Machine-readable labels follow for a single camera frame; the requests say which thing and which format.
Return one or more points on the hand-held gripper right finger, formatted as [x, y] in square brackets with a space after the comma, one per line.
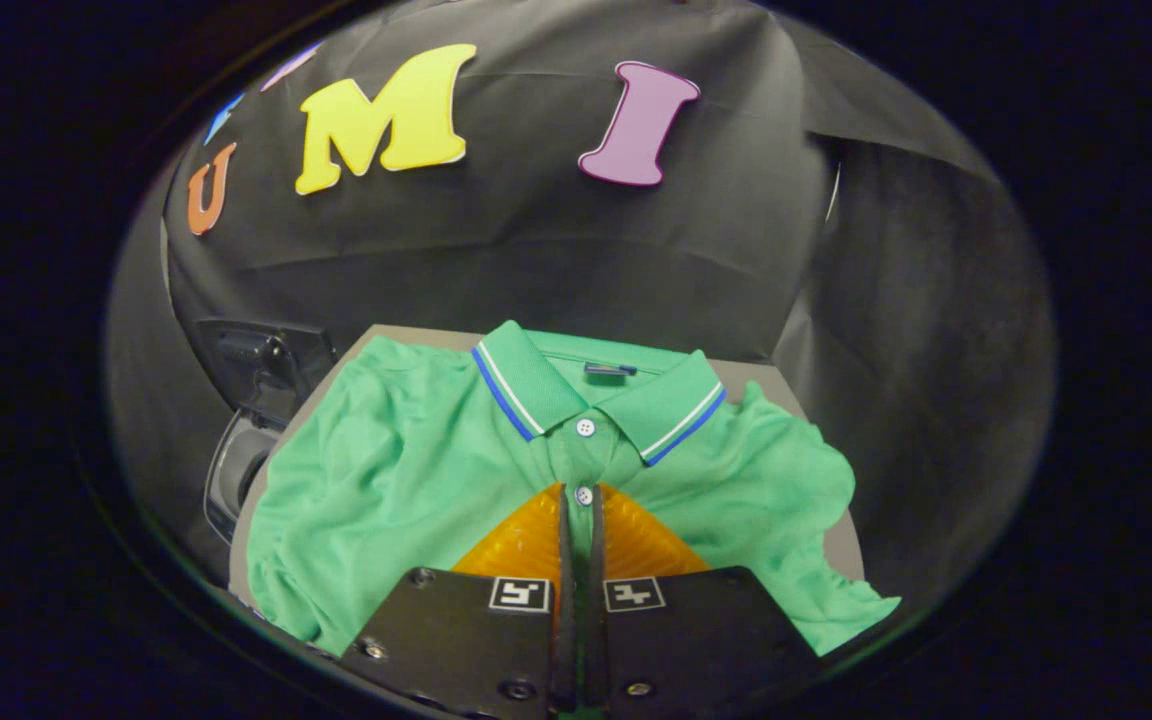
[597, 620]

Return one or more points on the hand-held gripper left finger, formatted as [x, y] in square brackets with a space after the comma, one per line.
[567, 620]

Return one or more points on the green polo shirt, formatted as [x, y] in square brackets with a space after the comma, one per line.
[406, 480]

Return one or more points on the beige cabinet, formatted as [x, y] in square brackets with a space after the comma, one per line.
[748, 378]

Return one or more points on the black backdrop cloth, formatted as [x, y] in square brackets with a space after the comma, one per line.
[536, 250]

